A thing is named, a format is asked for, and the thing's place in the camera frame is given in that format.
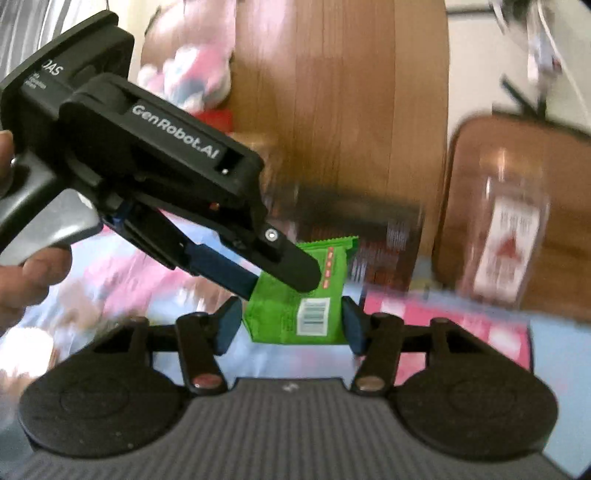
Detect white power strip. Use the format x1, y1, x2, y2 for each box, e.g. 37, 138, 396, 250
525, 25, 557, 77

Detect large wood-grain board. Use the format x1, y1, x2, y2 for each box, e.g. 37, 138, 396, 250
225, 0, 451, 278

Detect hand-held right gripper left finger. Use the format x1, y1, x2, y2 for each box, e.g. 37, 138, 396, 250
93, 297, 244, 397

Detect dark printed cardboard box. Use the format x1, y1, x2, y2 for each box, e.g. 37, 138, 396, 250
272, 179, 424, 292

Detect white power cable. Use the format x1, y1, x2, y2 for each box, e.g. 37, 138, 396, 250
538, 0, 591, 109

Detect printed cartoon blanket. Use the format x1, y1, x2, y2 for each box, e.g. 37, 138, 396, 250
0, 226, 591, 467

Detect person's left hand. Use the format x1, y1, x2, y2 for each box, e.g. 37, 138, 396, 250
0, 130, 74, 334

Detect red gift box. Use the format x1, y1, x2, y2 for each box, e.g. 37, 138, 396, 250
191, 108, 234, 136

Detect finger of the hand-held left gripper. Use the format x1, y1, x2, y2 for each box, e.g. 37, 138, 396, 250
248, 225, 322, 293
182, 242, 260, 302

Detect tall clear nut jar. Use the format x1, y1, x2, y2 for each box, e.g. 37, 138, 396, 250
461, 147, 553, 311

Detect green snack packet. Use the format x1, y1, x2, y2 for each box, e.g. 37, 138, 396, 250
243, 236, 360, 346

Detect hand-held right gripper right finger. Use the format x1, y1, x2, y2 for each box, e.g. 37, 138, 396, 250
341, 298, 507, 396

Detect black tape strip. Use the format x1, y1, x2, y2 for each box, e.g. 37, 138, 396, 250
498, 78, 551, 121

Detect pink plush toy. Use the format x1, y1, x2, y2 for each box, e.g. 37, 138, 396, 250
136, 0, 237, 112

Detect brown padded mat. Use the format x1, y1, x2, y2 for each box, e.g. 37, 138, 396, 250
433, 114, 591, 320

